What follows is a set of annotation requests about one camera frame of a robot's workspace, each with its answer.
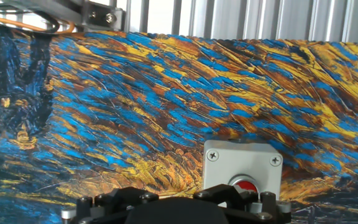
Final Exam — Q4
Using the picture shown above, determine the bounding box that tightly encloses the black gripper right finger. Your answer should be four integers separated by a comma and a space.
193, 183, 291, 224

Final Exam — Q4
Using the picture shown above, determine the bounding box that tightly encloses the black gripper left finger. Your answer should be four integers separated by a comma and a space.
61, 186, 160, 224

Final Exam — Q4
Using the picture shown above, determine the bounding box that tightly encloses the grey box red button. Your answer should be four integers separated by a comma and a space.
202, 139, 284, 208

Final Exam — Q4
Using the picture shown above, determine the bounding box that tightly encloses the starry night print cloth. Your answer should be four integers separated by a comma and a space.
0, 23, 358, 224

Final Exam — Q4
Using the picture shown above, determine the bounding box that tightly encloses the orange cable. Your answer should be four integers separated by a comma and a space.
0, 14, 76, 35

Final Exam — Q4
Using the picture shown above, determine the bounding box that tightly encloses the aluminium frame beam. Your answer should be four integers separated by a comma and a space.
0, 0, 127, 32

